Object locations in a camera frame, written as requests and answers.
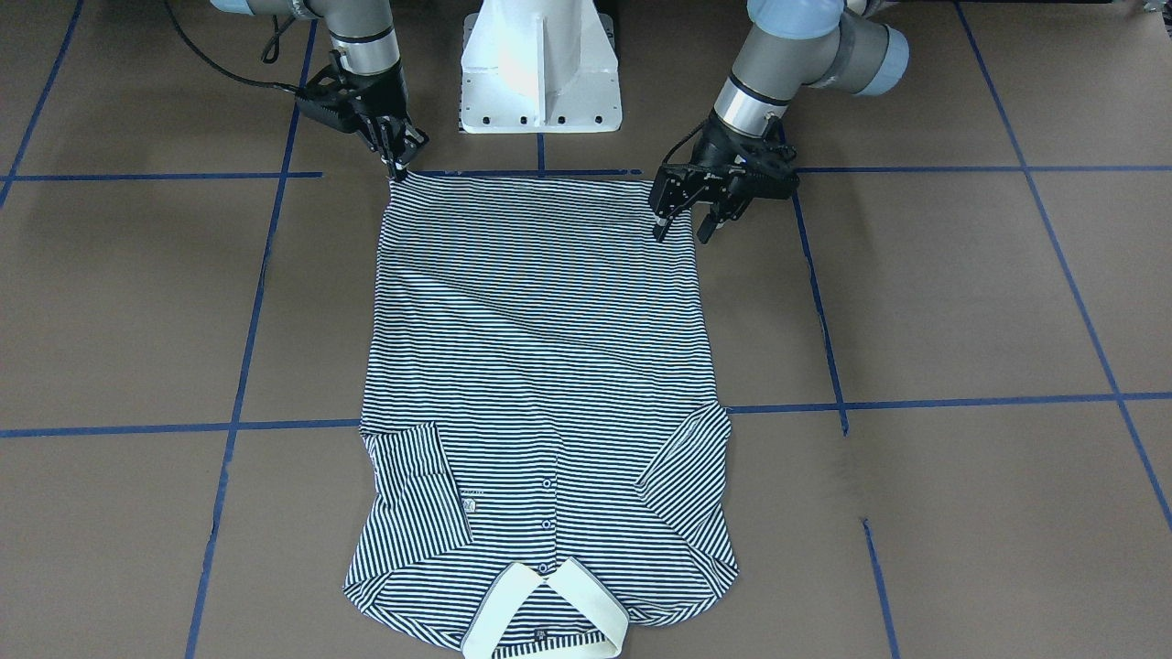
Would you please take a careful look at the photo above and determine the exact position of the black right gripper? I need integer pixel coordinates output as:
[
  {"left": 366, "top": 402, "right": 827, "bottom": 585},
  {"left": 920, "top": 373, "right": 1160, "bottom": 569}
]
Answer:
[{"left": 334, "top": 62, "right": 429, "bottom": 181}]

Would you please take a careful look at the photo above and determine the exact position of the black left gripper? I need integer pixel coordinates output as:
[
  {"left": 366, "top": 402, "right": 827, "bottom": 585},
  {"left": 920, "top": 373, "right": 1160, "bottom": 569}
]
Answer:
[{"left": 648, "top": 113, "right": 788, "bottom": 243}]

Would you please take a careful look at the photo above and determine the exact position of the navy white striped polo shirt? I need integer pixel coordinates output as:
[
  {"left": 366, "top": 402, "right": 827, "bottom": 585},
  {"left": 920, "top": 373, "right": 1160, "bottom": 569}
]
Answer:
[{"left": 341, "top": 175, "right": 738, "bottom": 658}]

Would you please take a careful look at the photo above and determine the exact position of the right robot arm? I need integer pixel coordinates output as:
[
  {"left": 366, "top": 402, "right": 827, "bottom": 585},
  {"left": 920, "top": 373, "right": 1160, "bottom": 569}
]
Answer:
[{"left": 213, "top": 1, "right": 429, "bottom": 182}]

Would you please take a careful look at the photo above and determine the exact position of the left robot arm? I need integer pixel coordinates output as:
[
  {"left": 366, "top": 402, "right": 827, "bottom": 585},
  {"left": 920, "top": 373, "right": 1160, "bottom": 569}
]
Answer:
[{"left": 648, "top": 1, "right": 911, "bottom": 243}]

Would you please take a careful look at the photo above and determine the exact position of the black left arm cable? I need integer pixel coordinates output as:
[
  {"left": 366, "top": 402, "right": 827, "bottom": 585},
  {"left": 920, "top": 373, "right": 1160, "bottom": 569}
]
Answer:
[{"left": 661, "top": 128, "right": 711, "bottom": 175}]

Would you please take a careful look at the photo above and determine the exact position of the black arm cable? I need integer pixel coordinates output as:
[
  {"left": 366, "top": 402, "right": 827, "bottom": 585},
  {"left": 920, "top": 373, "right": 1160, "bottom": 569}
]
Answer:
[
  {"left": 661, "top": 128, "right": 711, "bottom": 175},
  {"left": 163, "top": 0, "right": 304, "bottom": 91}
]

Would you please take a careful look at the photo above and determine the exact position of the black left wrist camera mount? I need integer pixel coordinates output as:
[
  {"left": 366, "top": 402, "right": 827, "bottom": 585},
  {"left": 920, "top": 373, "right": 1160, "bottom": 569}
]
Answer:
[{"left": 729, "top": 145, "right": 800, "bottom": 201}]

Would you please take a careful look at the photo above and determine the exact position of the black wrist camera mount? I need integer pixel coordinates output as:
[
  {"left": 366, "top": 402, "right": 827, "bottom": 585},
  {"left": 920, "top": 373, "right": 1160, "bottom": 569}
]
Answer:
[
  {"left": 297, "top": 66, "right": 361, "bottom": 134},
  {"left": 729, "top": 145, "right": 800, "bottom": 201}
]

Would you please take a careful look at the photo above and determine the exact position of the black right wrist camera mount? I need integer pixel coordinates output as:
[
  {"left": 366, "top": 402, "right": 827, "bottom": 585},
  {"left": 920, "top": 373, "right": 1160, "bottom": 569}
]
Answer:
[{"left": 297, "top": 66, "right": 361, "bottom": 134}]

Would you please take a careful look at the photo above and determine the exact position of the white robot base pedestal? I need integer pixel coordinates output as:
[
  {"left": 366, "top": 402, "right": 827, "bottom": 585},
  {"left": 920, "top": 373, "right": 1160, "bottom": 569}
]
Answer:
[{"left": 458, "top": 1, "right": 624, "bottom": 134}]

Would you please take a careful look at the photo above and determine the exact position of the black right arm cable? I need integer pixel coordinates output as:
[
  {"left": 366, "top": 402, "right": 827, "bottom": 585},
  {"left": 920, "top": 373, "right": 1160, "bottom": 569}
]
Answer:
[{"left": 163, "top": 0, "right": 304, "bottom": 91}]

